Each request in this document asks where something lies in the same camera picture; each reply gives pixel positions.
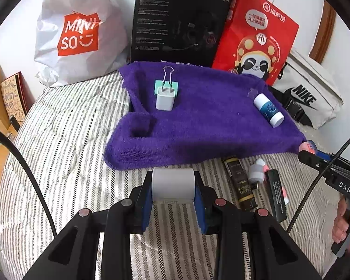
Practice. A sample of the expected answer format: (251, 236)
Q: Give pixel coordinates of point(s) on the black gold tube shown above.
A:
(242, 186)

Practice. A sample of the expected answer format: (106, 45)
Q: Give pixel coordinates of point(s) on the purple towel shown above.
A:
(207, 116)

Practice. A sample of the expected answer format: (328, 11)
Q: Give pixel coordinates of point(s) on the clear plastic cap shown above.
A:
(253, 93)

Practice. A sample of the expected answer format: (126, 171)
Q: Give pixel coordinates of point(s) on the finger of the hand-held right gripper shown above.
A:
(325, 155)
(312, 159)

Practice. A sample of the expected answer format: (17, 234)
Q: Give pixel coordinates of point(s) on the black headset box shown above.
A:
(175, 20)

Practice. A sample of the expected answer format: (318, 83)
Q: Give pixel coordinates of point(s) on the red paper bag panda print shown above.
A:
(259, 35)

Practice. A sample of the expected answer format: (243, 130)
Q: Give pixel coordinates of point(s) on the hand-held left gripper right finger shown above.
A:
(199, 210)

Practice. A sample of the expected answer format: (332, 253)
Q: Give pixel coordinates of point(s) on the white cylinder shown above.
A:
(173, 185)

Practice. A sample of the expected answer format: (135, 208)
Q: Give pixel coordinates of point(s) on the white plastic bag orange label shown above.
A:
(75, 20)

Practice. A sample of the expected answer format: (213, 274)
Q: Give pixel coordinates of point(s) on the green binder clip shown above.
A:
(175, 89)

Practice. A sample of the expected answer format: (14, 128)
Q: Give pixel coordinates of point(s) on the white blue bottle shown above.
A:
(268, 109)

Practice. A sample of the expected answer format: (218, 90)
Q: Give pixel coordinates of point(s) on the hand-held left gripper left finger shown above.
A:
(144, 207)

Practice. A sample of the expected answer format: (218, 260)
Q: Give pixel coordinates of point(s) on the person's right hand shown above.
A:
(338, 227)

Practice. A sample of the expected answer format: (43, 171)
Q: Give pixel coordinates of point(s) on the small pink blue jar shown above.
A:
(307, 146)

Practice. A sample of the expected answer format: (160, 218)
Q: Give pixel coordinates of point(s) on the black lip balm tube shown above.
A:
(275, 192)

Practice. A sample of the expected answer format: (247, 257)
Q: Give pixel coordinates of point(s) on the brown patterned notebook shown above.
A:
(13, 96)

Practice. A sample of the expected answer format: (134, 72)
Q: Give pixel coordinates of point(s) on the wooden door frame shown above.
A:
(323, 29)

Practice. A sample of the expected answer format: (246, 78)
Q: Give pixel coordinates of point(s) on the striped bed sheet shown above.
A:
(75, 151)

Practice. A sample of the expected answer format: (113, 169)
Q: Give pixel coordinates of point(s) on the white waist bag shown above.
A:
(315, 78)

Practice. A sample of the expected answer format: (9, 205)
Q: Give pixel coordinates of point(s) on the white charger plug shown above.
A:
(164, 102)

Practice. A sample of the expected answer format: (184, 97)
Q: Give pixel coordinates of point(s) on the pink tube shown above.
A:
(284, 195)

